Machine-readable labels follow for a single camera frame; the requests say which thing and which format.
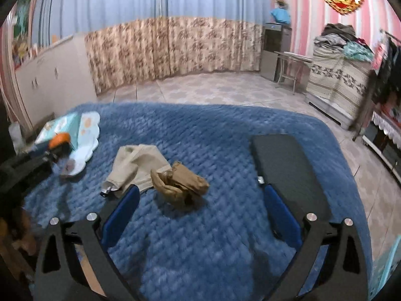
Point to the black rectangular case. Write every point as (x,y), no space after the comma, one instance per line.
(282,160)

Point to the cabinet under leaf-patterned cloth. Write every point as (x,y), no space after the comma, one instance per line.
(338,84)

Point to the blue plush blanket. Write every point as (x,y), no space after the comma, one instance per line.
(203,131)

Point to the beige folded umbrella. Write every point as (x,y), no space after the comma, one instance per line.
(134,166)

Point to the blue cover on dispenser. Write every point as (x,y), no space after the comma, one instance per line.
(281,15)

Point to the pale blue sheer curtain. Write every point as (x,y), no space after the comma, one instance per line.
(141,3)

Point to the light blue cardboard box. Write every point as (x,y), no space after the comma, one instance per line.
(62,124)

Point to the white cabinet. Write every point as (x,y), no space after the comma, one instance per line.
(59,75)

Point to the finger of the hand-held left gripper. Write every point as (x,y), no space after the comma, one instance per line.
(61,155)
(39,150)

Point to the brown paper bag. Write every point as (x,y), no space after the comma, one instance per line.
(178,185)

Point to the whole orange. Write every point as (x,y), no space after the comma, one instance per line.
(60,138)

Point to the lace-trimmed table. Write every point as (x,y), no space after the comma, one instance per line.
(385,122)

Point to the grey water dispenser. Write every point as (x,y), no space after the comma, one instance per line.
(275,53)

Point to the light teal plastic object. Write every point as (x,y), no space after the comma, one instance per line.
(387,266)

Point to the teal wall poster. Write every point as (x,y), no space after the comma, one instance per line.
(22,28)

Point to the floral beige curtain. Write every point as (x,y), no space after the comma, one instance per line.
(175,47)

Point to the small folding table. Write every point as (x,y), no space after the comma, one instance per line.
(293,58)

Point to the opened light blue paper carton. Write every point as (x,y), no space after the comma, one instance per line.
(87,131)

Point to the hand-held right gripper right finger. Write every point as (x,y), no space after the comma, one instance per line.
(282,221)

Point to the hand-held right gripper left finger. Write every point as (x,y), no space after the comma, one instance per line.
(122,218)

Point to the pile of clothes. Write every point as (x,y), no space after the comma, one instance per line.
(341,39)

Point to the hanging clothes on rack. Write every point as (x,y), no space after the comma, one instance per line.
(387,69)

